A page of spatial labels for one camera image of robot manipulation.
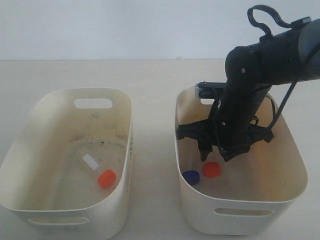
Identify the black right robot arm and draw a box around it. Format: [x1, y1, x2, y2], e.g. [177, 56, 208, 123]
[176, 17, 320, 161]

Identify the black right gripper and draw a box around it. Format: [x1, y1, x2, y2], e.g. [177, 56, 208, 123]
[177, 110, 273, 162]

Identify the white plastic bin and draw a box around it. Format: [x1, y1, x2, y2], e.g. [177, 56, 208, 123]
[174, 86, 309, 236]
[0, 88, 133, 240]

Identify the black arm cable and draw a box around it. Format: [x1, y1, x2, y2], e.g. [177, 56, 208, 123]
[246, 4, 311, 38]

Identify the blue-capped clear tube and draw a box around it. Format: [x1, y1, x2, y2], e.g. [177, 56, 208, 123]
[181, 161, 200, 186]

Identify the orange-capped clear tube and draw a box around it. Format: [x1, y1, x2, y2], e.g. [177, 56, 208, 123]
[201, 157, 222, 179]
[82, 154, 117, 189]

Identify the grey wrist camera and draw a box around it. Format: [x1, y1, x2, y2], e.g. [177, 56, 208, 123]
[195, 81, 226, 100]

